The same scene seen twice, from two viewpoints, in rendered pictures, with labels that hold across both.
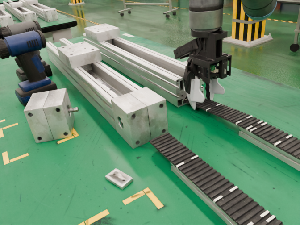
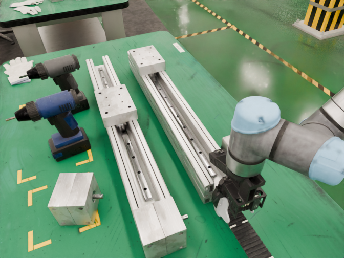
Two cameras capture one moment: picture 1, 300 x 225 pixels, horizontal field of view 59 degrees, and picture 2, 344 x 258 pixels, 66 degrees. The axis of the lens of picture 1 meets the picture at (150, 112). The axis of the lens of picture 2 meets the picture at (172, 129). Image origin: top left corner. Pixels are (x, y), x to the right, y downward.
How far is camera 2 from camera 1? 0.39 m
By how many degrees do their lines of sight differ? 15
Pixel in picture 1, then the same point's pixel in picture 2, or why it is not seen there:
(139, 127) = (155, 250)
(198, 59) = (229, 193)
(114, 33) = (159, 67)
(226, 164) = not seen: outside the picture
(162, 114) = (181, 238)
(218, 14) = (259, 166)
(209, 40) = (243, 184)
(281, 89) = (320, 200)
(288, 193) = not seen: outside the picture
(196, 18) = (233, 164)
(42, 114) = (65, 209)
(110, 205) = not seen: outside the picture
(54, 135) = (77, 222)
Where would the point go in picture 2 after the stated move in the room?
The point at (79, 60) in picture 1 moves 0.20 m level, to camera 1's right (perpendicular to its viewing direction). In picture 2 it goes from (113, 121) to (176, 124)
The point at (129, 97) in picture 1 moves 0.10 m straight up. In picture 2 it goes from (151, 214) to (147, 189)
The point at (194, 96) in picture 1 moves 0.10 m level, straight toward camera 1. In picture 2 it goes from (220, 211) to (213, 251)
